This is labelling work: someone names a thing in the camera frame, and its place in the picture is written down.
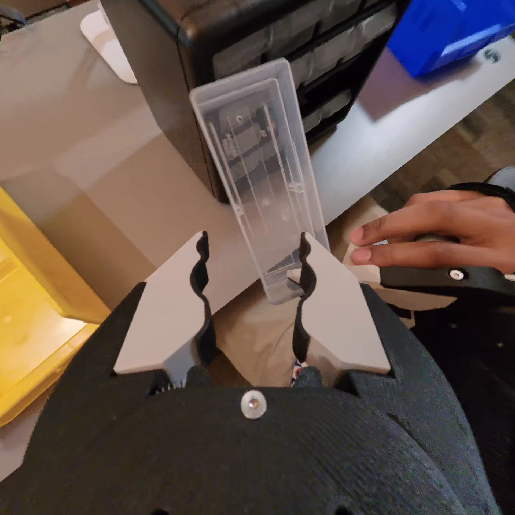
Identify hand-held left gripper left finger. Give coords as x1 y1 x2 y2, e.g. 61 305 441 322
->
114 231 218 375

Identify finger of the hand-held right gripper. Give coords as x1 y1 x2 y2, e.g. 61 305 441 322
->
378 286 458 311
342 241 382 289

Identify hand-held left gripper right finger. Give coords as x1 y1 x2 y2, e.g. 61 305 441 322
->
292 233 391 375

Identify long clear plastic drawer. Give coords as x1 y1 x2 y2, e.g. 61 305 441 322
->
189 57 331 305

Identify black drawer cabinet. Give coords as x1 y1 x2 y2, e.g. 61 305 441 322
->
101 0 408 204

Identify grey desk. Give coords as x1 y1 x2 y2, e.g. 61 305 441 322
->
0 0 515 479

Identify person's right hand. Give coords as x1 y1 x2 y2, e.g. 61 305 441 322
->
349 190 515 274

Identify person's beige pants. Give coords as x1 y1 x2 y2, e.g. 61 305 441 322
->
209 278 347 388

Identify grey shoe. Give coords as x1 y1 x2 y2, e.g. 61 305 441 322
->
483 166 515 190

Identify yellow plastic bin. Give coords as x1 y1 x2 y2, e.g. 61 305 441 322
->
0 187 111 428

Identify set of small clear drawers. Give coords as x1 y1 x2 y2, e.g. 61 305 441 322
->
212 2 397 133

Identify blue plastic bin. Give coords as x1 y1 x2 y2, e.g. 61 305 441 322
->
386 0 515 79

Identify white stand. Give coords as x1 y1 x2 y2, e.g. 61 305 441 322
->
80 8 139 85

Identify black wrist strap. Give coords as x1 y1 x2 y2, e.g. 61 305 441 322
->
448 183 515 212

